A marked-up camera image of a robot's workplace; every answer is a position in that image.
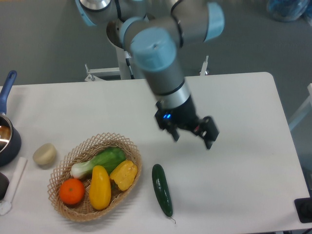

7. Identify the white metal base frame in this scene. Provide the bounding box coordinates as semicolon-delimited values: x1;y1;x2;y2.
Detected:
84;55;210;82

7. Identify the blue plastic bag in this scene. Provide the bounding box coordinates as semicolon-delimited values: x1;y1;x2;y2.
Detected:
266;0;312;22

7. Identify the black device at edge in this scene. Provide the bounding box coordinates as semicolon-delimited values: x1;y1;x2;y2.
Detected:
294;197;312;223

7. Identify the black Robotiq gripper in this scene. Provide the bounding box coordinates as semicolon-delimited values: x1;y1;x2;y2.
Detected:
155;96;219;150

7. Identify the dark green cucumber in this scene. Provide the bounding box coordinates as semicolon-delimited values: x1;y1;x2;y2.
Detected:
152;164;176;223

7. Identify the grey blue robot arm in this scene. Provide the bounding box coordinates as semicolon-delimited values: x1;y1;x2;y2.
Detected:
76;0;225;149

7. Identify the blue handled saucepan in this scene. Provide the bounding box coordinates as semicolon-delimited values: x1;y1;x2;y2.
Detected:
0;70;21;167

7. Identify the white rolled cloth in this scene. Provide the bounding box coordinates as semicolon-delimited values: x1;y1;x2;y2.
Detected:
0;157;27;215

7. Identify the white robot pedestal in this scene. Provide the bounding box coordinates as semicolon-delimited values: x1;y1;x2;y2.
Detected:
106;19;144;80

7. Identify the woven wicker basket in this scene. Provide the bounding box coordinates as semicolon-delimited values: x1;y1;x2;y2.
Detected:
47;132;143;222

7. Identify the yellow bell pepper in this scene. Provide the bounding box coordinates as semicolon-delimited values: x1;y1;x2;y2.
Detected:
109;160;138;191

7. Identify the white frame at right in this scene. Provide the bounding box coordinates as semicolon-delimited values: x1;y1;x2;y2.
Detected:
289;83;312;131

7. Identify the green bok choy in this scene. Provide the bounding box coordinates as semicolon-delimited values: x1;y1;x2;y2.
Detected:
70;147;126;179

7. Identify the dark round object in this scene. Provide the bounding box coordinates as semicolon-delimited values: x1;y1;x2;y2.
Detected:
0;173;9;200

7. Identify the orange fruit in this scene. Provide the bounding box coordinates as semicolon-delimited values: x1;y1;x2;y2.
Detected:
59;178;85;205

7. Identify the beige potato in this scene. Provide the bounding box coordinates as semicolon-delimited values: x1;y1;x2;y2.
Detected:
33;143;57;166

